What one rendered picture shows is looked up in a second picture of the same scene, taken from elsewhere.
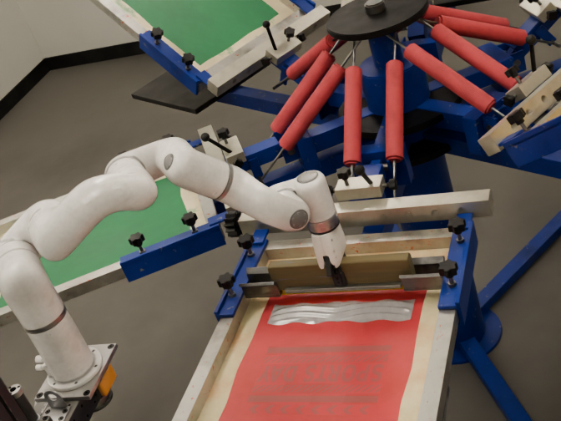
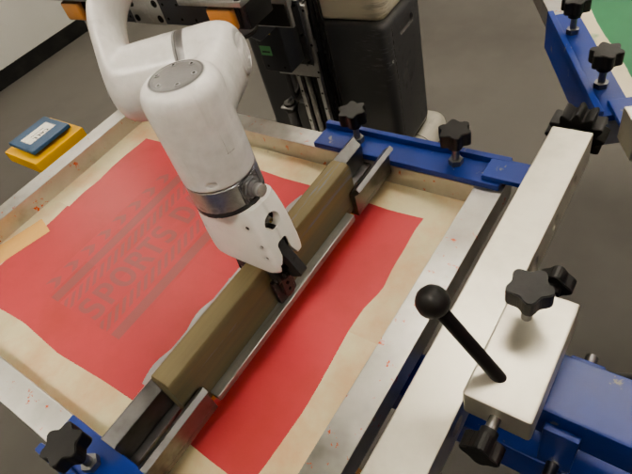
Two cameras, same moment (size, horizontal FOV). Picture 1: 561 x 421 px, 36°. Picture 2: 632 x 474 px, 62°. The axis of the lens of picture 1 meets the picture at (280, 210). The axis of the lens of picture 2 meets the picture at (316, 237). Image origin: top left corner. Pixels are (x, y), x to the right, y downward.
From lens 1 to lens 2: 212 cm
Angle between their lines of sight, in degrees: 80
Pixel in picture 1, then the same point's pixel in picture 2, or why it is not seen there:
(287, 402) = (142, 208)
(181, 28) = not seen: outside the picture
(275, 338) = not seen: hidden behind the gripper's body
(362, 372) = (107, 292)
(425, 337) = (86, 390)
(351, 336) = (182, 292)
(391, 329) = (146, 349)
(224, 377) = not seen: hidden behind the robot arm
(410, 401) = (15, 334)
